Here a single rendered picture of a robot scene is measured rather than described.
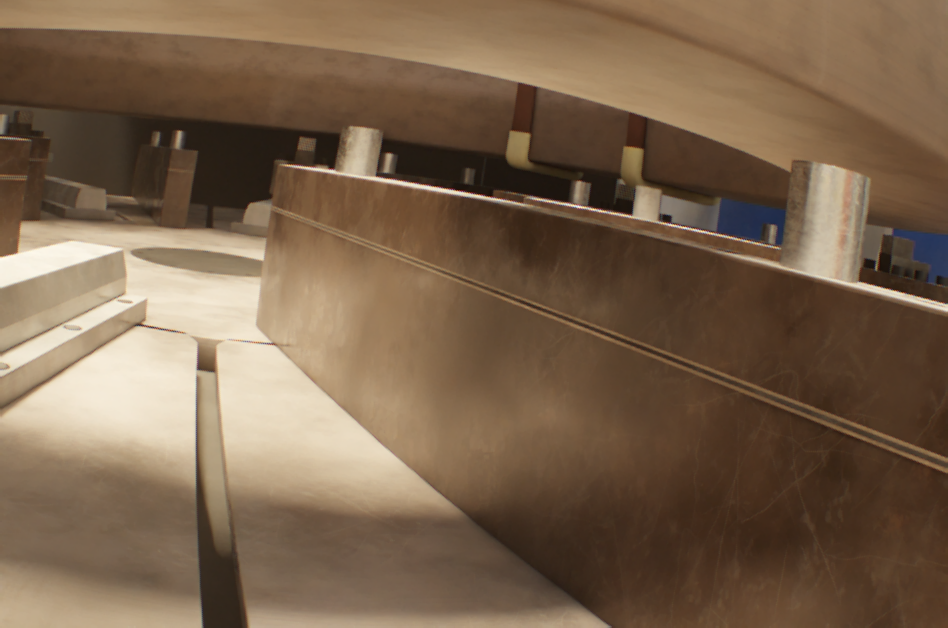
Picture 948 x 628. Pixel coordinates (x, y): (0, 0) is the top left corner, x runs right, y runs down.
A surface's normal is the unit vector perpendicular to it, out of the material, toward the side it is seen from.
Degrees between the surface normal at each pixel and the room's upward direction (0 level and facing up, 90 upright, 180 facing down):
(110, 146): 90
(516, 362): 90
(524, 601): 0
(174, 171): 90
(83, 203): 90
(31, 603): 0
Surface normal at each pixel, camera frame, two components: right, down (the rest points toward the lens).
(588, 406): -0.89, -0.09
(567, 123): -0.65, -0.02
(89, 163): 0.71, 0.19
